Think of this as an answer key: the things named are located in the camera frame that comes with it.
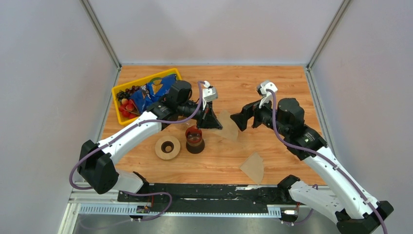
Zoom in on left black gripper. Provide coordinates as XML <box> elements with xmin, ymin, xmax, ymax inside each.
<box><xmin>178</xmin><ymin>98</ymin><xmax>223</xmax><ymax>131</ymax></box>

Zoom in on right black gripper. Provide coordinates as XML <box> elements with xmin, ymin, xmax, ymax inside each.
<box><xmin>230</xmin><ymin>93</ymin><xmax>289</xmax><ymax>137</ymax></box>

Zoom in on brown paper filter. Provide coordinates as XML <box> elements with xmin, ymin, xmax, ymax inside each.
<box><xmin>239</xmin><ymin>152</ymin><xmax>264</xmax><ymax>185</ymax></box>
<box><xmin>213</xmin><ymin>110</ymin><xmax>239</xmax><ymax>141</ymax></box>

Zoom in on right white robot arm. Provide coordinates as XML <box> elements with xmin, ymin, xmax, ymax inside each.
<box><xmin>230</xmin><ymin>98</ymin><xmax>394</xmax><ymax>234</ymax></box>

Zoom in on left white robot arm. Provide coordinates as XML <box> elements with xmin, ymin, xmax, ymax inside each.
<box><xmin>69</xmin><ymin>80</ymin><xmax>222</xmax><ymax>202</ymax></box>

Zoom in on brown glass dripper on base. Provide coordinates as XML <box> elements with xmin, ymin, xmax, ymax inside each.
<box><xmin>185</xmin><ymin>125</ymin><xmax>205</xmax><ymax>154</ymax></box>

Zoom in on blue chips bag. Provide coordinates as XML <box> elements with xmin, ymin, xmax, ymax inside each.
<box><xmin>130</xmin><ymin>74</ymin><xmax>177</xmax><ymax>114</ymax></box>

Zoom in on red strawberries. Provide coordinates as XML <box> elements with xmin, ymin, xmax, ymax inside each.
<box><xmin>118</xmin><ymin>98</ymin><xmax>138</xmax><ymax>119</ymax></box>

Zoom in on yellow plastic basket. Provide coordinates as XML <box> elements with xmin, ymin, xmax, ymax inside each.
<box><xmin>112</xmin><ymin>68</ymin><xmax>182</xmax><ymax>126</ymax></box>

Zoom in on dark grapes bunch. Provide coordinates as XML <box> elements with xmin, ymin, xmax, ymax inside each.
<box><xmin>116</xmin><ymin>86</ymin><xmax>140</xmax><ymax>102</ymax></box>

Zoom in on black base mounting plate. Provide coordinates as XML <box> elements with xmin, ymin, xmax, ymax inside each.
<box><xmin>117</xmin><ymin>183</ymin><xmax>296</xmax><ymax>214</ymax></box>

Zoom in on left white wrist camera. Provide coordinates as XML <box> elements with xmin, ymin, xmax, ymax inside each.
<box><xmin>202</xmin><ymin>80</ymin><xmax>218</xmax><ymax>110</ymax></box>

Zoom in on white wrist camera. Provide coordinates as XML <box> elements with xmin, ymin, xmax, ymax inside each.
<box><xmin>257</xmin><ymin>80</ymin><xmax>278</xmax><ymax>108</ymax></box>
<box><xmin>202</xmin><ymin>80</ymin><xmax>218</xmax><ymax>110</ymax></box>

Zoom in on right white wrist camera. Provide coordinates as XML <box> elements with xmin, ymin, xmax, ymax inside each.
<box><xmin>257</xmin><ymin>80</ymin><xmax>278</xmax><ymax>108</ymax></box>

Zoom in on wooden dripper ring on table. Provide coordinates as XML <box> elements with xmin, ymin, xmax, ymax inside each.
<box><xmin>154</xmin><ymin>135</ymin><xmax>181</xmax><ymax>161</ymax></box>

